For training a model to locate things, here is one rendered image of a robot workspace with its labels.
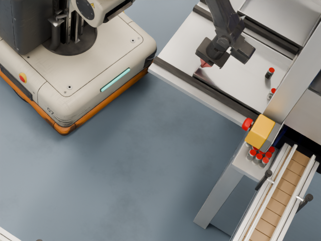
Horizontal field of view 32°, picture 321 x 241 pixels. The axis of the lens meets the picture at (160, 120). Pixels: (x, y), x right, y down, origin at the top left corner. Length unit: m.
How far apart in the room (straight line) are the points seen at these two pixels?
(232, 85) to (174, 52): 0.23
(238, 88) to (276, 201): 0.43
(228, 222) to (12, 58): 1.20
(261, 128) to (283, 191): 0.21
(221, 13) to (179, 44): 0.40
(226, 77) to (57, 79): 0.90
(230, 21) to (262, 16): 0.51
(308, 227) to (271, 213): 0.51
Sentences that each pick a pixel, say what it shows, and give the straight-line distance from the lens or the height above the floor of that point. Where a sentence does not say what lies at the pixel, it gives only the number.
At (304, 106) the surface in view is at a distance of 1.67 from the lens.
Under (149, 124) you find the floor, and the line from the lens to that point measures 2.82.
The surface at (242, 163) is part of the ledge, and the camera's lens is 1.81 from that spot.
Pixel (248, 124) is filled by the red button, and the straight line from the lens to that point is 1.73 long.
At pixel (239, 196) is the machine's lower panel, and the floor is 0.45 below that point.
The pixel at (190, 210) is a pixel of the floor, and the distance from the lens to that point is 2.67.
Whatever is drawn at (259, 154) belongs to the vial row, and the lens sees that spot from 1.79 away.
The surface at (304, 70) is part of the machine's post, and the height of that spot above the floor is 1.27.
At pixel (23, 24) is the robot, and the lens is 2.44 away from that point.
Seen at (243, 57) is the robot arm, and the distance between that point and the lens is 1.79.
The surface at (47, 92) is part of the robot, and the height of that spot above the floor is 0.27.
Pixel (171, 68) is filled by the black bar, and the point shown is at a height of 0.90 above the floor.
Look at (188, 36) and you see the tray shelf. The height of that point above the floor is 0.88.
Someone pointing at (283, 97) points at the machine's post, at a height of 1.12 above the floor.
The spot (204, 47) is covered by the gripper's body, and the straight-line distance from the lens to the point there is 1.86.
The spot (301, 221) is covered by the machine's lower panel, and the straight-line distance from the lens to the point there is 2.20.
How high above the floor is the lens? 2.44
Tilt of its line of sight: 59 degrees down
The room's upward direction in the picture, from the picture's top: 19 degrees clockwise
